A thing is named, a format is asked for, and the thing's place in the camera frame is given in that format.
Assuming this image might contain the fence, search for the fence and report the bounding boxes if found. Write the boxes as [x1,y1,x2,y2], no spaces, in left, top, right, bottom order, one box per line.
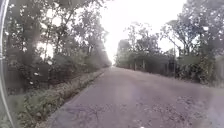
[118,54,178,78]

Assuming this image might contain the grey asphalt road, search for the grey asphalt road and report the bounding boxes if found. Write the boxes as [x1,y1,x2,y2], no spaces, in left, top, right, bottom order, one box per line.
[43,65,224,128]

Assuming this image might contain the row of thin trees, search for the row of thin trees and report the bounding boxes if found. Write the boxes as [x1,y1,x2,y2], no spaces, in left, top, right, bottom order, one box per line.
[2,0,113,96]

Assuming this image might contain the weedy grass verge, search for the weedy grass verge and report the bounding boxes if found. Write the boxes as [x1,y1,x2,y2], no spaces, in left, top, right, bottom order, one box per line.
[0,67,109,128]

